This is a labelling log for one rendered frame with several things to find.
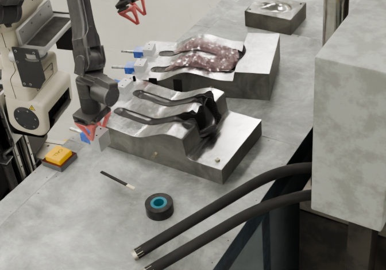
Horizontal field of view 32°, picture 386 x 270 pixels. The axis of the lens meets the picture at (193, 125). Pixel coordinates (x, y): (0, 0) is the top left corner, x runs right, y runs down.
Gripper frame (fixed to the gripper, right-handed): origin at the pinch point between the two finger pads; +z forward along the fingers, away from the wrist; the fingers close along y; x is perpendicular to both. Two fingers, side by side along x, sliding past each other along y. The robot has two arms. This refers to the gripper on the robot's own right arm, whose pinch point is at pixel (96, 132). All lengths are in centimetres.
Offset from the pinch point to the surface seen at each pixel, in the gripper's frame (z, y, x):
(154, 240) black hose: 9.9, -20.1, -32.9
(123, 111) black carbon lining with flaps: 6.9, 19.4, 5.0
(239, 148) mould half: 8.6, 21.6, -36.1
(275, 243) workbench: 45, 22, -48
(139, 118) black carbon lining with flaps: 7.2, 18.7, -1.6
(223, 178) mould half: 12.0, 11.1, -36.3
